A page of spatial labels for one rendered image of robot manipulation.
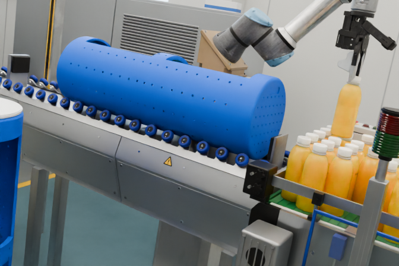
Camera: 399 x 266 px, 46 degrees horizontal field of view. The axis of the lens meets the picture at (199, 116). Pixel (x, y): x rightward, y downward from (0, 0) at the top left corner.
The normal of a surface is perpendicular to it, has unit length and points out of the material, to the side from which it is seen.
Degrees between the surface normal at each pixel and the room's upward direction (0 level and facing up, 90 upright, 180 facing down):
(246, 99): 62
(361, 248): 90
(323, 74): 90
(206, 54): 90
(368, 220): 90
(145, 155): 71
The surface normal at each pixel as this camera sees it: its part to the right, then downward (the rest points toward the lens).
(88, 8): -0.47, 0.11
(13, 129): 0.96, 0.20
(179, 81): -0.38, -0.41
